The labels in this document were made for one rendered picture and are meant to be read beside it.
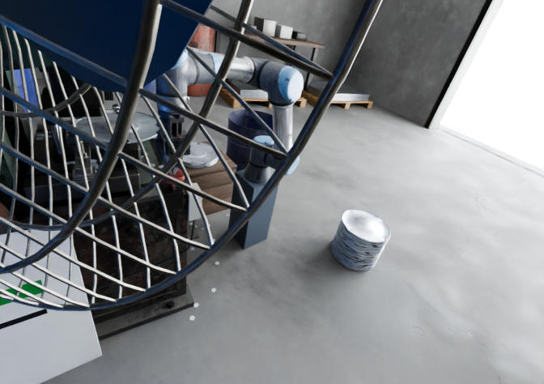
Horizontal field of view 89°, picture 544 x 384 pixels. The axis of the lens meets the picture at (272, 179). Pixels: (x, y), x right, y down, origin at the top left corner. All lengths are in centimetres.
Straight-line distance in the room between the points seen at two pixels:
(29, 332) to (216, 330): 66
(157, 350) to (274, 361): 49
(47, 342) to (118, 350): 26
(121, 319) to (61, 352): 22
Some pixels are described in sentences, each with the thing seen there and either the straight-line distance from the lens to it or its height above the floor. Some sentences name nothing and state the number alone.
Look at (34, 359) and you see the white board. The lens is 138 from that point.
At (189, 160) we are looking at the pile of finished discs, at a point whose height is 38.
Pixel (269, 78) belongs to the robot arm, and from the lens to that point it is 110.
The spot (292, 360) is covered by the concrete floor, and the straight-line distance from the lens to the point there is 142.
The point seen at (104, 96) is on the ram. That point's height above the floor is 91.
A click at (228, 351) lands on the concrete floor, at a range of 139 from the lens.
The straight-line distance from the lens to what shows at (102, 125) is 118.
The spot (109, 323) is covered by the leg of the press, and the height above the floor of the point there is 3.
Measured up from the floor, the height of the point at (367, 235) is 24.
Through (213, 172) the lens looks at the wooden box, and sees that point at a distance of 174.
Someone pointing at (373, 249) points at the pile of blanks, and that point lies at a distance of 173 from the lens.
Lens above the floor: 126
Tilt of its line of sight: 32 degrees down
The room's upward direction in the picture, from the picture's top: 12 degrees clockwise
